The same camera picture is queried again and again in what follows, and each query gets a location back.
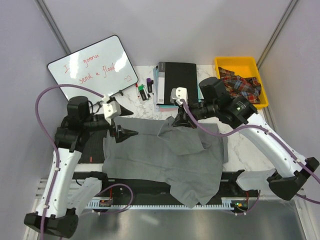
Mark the black folder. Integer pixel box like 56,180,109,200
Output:
156,62,199,106

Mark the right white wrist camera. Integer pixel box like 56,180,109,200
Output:
170,87,188,106

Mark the grey long sleeve shirt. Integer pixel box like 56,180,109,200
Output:
102,116,229,208

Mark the plaid shirt in bin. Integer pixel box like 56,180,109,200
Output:
218,67,262,104

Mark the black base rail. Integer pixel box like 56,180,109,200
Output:
72,171,259,207

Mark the purple black marker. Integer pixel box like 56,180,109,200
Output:
146,78,154,94

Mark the folded black striped shirt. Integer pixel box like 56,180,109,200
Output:
78,131,107,164

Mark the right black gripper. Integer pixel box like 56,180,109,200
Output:
172,97,218,129

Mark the red marker pen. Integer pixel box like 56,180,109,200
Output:
135,83,140,98

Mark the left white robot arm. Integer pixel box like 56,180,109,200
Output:
24,96,138,239

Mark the green black marker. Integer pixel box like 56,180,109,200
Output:
138,85,149,101

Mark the white whiteboard black frame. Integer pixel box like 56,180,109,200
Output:
47,35,139,97

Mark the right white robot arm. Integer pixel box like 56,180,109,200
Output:
170,77,320,201

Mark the white slotted cable duct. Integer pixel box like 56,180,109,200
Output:
85,198,235,211

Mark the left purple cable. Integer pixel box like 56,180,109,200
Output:
34,84,106,240

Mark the yellow plastic bin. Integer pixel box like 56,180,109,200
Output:
214,56,269,110

